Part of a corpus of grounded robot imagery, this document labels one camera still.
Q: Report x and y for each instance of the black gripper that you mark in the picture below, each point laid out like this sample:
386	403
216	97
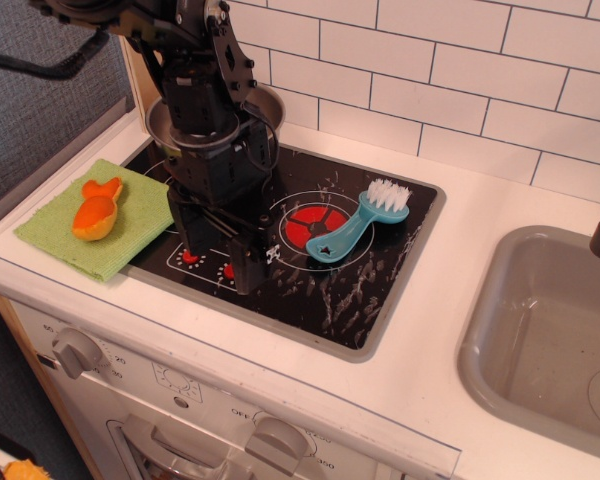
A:
219	194

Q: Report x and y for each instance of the orange toy fish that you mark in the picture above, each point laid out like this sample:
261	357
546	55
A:
98	212

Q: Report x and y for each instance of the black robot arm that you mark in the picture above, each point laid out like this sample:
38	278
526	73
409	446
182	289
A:
192	55

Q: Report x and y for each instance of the blue brush white bristles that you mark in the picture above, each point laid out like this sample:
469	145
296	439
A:
383	201

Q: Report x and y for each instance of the green cloth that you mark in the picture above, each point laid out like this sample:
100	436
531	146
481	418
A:
143	214

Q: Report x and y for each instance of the black toy stovetop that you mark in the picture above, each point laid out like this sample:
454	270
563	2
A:
333	285

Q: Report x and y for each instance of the metal bowl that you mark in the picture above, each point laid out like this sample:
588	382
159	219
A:
158	122

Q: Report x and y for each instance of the grey left oven knob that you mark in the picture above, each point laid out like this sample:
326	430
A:
76	352

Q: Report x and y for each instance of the grey oven knob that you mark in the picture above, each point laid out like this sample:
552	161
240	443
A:
76	352
277	444

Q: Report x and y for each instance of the white toy oven front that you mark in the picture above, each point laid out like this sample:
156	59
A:
136	418

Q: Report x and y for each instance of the grey right oven knob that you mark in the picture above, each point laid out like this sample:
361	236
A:
277	444

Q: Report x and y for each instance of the orange object bottom left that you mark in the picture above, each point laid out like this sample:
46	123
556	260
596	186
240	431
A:
25	470

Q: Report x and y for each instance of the grey sink basin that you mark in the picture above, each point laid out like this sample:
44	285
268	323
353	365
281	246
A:
531	352

